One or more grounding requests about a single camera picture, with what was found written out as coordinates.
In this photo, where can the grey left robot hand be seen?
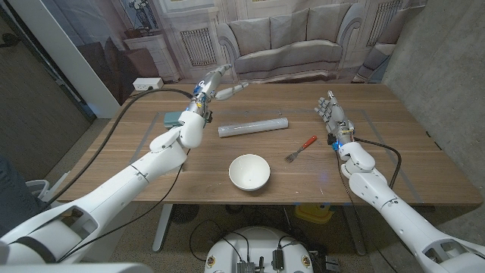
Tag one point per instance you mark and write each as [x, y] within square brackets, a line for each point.
[206, 87]

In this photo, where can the white chair base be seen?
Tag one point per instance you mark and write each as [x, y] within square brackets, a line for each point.
[38, 187]

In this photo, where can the printed living room backdrop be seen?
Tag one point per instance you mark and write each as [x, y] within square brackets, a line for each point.
[284, 38]

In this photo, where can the white ceramic bowl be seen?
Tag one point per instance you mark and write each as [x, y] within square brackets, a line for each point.
[249, 170]

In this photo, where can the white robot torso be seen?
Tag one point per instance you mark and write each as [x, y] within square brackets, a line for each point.
[257, 246]

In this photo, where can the small teal plastic box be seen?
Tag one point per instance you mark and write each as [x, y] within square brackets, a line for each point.
[171, 119]

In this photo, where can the white power strip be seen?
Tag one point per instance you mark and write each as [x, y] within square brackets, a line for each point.
[147, 83]

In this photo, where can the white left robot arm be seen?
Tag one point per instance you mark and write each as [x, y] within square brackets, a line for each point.
[113, 193]

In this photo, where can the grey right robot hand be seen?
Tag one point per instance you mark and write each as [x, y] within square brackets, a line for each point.
[336, 117]

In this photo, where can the white door frame post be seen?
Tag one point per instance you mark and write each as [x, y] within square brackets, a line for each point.
[76, 68]

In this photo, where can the yellow object under table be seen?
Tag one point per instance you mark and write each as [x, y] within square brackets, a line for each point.
[313, 213]

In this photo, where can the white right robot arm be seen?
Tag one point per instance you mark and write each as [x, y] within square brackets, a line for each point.
[398, 212]

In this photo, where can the clear plastic wrap roll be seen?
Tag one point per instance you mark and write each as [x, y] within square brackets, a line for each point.
[252, 127]

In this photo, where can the person's leg in dark trousers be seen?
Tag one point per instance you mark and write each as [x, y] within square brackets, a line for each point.
[15, 197]

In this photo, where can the white table leg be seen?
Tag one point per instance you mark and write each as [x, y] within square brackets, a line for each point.
[162, 227]
[355, 231]

